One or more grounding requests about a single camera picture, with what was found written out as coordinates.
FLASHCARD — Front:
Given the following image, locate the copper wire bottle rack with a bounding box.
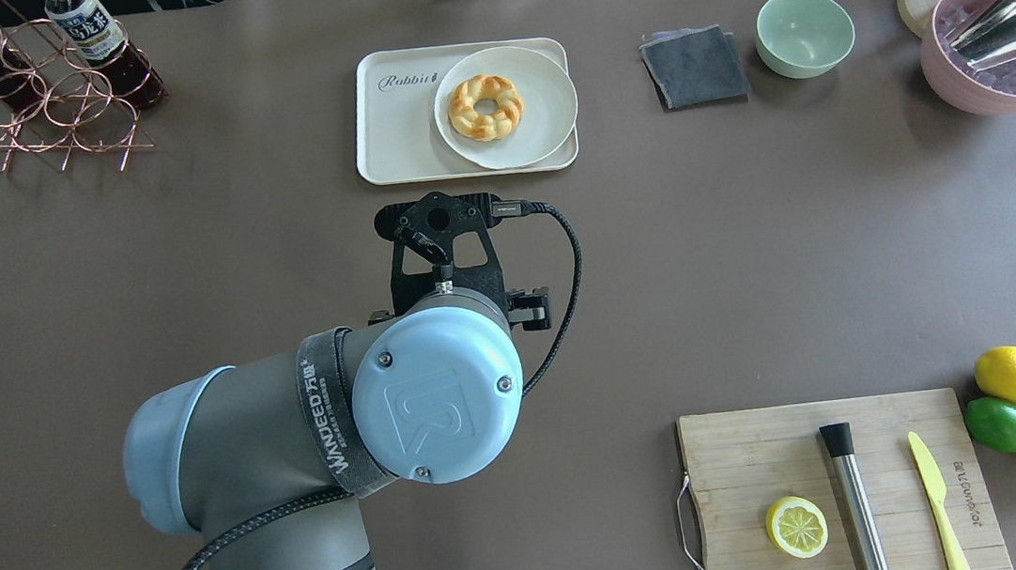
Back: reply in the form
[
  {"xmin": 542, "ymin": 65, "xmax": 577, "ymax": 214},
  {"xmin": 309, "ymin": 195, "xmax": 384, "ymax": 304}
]
[{"xmin": 0, "ymin": 19, "xmax": 156, "ymax": 173}]

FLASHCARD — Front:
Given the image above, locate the pink ice bowl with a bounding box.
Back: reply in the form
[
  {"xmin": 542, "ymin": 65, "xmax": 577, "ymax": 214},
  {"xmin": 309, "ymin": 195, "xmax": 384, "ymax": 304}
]
[{"xmin": 920, "ymin": 0, "xmax": 1016, "ymax": 116}]

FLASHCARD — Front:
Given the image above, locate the steel muddler black tip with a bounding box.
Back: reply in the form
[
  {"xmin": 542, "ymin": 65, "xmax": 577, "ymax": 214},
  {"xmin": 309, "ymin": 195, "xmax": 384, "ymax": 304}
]
[{"xmin": 820, "ymin": 422, "xmax": 889, "ymax": 570}]

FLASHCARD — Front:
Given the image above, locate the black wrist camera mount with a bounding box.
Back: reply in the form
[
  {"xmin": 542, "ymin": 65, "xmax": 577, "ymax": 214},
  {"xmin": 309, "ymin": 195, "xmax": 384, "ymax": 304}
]
[{"xmin": 375, "ymin": 191, "xmax": 511, "ymax": 316}]

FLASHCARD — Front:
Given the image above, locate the yellow plastic knife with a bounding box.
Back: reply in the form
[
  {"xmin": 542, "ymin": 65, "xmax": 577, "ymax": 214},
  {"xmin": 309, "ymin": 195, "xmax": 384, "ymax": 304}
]
[{"xmin": 905, "ymin": 431, "xmax": 972, "ymax": 570}]

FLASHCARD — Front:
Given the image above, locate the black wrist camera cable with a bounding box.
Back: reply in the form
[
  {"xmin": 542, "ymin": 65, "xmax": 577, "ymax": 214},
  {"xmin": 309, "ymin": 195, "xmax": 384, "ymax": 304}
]
[{"xmin": 490, "ymin": 192, "xmax": 597, "ymax": 399}]

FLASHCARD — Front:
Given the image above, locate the light green bowl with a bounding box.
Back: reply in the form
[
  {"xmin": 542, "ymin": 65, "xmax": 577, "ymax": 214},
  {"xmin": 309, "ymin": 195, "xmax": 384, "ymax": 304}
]
[{"xmin": 755, "ymin": 0, "xmax": 856, "ymax": 81}]

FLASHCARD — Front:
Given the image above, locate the whole lemon upper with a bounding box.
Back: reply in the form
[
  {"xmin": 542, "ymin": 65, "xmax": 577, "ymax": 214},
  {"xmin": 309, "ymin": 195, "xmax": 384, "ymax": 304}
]
[{"xmin": 973, "ymin": 345, "xmax": 1016, "ymax": 405}]

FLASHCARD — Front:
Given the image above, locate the wooden cutting board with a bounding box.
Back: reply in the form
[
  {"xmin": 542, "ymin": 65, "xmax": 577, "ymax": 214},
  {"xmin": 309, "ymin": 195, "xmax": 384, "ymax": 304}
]
[{"xmin": 677, "ymin": 388, "xmax": 1013, "ymax": 570}]

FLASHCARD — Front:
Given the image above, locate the tea bottle rack back right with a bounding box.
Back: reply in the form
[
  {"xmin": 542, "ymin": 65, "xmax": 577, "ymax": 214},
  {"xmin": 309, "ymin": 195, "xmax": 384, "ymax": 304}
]
[{"xmin": 44, "ymin": 0, "xmax": 167, "ymax": 111}]

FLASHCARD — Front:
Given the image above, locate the white rectangular serving tray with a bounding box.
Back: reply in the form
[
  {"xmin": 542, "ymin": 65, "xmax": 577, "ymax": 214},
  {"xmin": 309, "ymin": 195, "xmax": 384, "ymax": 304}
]
[{"xmin": 355, "ymin": 37, "xmax": 578, "ymax": 185}]

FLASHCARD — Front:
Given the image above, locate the green lime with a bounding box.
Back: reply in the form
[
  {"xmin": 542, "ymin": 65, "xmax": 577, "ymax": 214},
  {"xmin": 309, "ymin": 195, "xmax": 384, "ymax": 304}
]
[{"xmin": 963, "ymin": 395, "xmax": 1016, "ymax": 454}]

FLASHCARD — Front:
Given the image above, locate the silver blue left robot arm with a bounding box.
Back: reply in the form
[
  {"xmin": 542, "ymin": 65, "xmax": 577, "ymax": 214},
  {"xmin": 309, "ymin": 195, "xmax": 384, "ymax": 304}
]
[{"xmin": 123, "ymin": 288, "xmax": 557, "ymax": 570}]

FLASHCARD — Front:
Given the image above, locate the half lemon slice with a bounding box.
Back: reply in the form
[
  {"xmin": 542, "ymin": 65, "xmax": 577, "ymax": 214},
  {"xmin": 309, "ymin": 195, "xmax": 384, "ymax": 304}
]
[{"xmin": 763, "ymin": 495, "xmax": 829, "ymax": 559}]

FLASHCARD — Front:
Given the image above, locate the white round plate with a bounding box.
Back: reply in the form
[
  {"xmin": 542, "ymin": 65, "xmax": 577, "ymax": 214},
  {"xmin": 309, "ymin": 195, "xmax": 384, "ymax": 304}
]
[{"xmin": 433, "ymin": 47, "xmax": 577, "ymax": 170}]

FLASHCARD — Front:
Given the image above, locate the metal ice scoop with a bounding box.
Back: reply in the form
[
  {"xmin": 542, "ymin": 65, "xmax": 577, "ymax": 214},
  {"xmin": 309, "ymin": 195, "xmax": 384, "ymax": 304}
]
[{"xmin": 950, "ymin": 0, "xmax": 1016, "ymax": 71}]

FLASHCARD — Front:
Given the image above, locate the grey folded cloth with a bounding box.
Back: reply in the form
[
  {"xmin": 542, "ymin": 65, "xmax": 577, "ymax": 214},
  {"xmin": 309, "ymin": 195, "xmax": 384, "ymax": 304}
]
[{"xmin": 639, "ymin": 25, "xmax": 749, "ymax": 110}]

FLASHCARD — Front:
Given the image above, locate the glazed twisted donut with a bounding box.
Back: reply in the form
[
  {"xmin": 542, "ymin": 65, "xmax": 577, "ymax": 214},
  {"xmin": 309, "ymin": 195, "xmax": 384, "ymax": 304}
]
[{"xmin": 447, "ymin": 74, "xmax": 525, "ymax": 142}]

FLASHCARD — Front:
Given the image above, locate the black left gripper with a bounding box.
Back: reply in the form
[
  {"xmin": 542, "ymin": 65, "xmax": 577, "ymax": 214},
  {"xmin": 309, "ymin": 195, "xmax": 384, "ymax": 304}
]
[{"xmin": 365, "ymin": 284, "xmax": 554, "ymax": 349}]

